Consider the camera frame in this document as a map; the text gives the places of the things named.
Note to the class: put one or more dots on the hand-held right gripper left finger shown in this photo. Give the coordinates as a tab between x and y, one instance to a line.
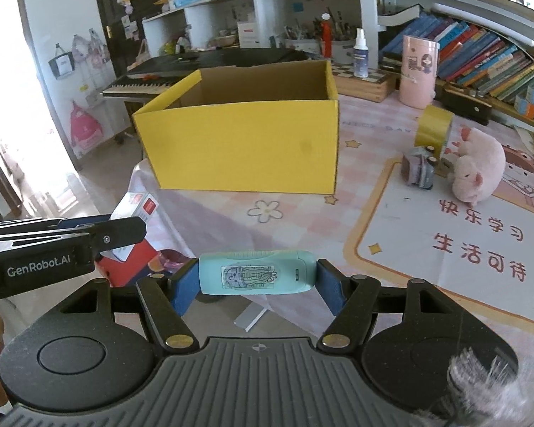
187	289

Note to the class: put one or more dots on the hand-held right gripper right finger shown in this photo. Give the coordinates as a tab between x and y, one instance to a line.
329	289

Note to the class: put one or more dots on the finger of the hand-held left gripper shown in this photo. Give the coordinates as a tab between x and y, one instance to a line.
120	233
49	223

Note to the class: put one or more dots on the mint green plastic device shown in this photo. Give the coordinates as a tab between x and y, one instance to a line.
249	273

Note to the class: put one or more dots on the yellow cardboard box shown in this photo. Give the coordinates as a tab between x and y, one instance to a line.
240	146

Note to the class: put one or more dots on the yellow tape roll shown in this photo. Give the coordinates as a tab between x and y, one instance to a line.
431	126

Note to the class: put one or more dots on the pink backpack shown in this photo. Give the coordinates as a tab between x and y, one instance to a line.
85	129

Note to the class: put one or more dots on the grey purple toy truck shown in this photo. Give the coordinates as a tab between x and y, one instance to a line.
418	169

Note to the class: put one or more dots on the white hanging tote bag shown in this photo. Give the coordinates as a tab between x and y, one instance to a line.
61	64

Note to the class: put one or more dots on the pink white hanging bag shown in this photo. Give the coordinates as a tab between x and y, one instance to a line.
91	51

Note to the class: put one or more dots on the grey fluffy sleeve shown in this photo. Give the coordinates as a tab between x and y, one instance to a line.
485	387

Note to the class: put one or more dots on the black piano keyboard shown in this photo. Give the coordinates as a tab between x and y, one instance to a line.
196	64

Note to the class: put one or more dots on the pink plush pig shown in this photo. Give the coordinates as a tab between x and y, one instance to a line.
480	164

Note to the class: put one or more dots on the wooden chessboard box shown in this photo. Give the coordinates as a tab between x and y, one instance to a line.
365	82

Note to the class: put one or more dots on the dark door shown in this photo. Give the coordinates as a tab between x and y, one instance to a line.
124	9

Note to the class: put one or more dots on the black and tan case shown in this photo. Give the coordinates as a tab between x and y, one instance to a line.
465	102

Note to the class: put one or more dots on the white spray bottle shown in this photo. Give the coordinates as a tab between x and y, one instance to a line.
360	58

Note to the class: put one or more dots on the pink cartoon cylinder humidifier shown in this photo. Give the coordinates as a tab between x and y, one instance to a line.
418	71

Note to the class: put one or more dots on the white pen holder with pens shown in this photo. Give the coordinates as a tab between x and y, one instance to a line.
338	51

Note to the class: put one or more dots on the red bottle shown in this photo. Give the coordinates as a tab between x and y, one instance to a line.
326	35

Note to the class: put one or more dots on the white shelf unit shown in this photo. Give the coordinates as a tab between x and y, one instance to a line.
271	13

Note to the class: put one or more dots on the row of books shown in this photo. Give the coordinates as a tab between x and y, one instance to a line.
480	53

